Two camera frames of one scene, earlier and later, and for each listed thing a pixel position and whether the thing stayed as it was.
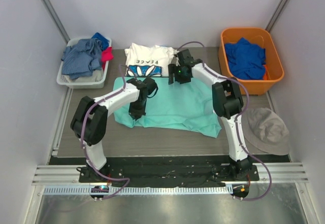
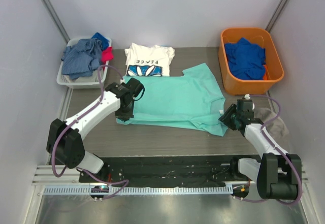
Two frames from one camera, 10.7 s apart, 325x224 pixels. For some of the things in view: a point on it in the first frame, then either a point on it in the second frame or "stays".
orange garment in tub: x=266 y=75 stays
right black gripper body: x=177 y=75 -> x=227 y=116
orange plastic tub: x=256 y=35 stays
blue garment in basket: x=105 y=42 stays
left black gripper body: x=136 y=107 -> x=124 y=113
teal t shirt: x=189 y=106 stays
